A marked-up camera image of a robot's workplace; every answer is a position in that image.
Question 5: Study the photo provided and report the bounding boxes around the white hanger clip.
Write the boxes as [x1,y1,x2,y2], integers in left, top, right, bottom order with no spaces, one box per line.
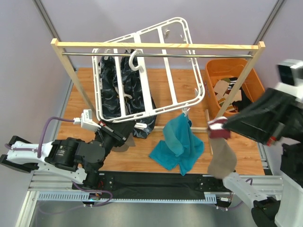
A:
[134,122,147,130]

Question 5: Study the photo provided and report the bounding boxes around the beige maroon-cuffed sock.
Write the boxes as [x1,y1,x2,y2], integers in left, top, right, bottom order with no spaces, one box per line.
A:
[112,133,135,152]
[207,116,237,179]

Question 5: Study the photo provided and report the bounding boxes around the white plastic clip hanger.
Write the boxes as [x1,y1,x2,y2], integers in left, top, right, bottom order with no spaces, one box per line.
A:
[91,17,205,122]

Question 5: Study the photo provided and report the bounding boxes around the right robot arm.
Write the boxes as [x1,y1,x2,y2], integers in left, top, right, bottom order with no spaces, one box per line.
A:
[223,86,303,227]

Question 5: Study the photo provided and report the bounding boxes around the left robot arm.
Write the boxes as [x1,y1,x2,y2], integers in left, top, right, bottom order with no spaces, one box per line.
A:
[0,118,136,190]

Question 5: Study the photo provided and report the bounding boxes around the dark patterned shorts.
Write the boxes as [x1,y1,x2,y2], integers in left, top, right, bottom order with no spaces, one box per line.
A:
[98,57,156,139]

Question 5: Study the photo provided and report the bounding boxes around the teal towel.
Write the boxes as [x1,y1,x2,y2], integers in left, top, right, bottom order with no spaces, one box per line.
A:
[149,113,205,176]

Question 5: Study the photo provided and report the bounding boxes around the orange laundry basket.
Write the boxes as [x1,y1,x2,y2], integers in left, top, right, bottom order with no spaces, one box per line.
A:
[204,58,265,118]

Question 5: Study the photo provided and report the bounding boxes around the wooden clothes rack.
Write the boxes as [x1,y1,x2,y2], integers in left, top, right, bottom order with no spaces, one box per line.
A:
[50,39,266,156]

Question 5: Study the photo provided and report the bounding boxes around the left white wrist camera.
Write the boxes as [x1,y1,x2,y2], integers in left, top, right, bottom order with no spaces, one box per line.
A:
[73,109,101,132]

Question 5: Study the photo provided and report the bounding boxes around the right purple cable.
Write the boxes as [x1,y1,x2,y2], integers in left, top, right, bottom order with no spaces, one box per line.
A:
[216,178,253,211]

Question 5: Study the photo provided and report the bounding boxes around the purple cable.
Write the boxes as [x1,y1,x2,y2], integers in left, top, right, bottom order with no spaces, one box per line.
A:
[4,116,75,159]
[216,178,253,211]

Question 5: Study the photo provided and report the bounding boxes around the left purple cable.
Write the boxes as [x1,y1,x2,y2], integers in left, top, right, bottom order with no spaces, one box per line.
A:
[4,116,75,159]

